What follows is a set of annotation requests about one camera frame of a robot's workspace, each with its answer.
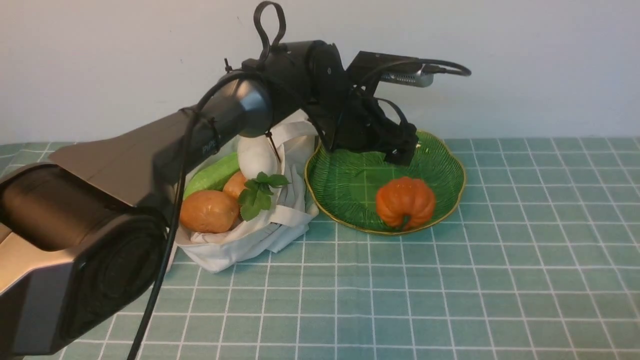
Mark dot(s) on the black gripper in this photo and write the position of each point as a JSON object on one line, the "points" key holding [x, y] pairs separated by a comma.
{"points": [[369, 124]]}

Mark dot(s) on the orange pumpkin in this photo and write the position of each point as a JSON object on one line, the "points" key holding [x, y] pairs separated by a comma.
{"points": [[405, 203]]}

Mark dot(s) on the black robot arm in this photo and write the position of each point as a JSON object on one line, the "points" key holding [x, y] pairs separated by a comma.
{"points": [[86, 233]]}

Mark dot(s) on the white cloth tote bag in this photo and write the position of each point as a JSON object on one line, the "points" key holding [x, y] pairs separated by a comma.
{"points": [[293, 141]]}

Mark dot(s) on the green leaf-shaped plate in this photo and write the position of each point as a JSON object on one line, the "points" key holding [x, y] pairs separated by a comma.
{"points": [[344, 184]]}

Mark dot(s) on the green leafy herb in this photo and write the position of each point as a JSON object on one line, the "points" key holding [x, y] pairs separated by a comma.
{"points": [[258, 193]]}

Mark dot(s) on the brown potato rear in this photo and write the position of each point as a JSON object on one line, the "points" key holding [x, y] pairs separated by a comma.
{"points": [[235, 185]]}

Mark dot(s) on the brown potato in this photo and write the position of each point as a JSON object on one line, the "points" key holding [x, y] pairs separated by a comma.
{"points": [[209, 211], [235, 185]]}

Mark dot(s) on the green cucumber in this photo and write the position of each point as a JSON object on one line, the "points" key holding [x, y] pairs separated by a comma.
{"points": [[214, 176]]}

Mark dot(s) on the brown potato front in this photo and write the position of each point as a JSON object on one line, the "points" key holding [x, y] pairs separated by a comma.
{"points": [[209, 211]]}

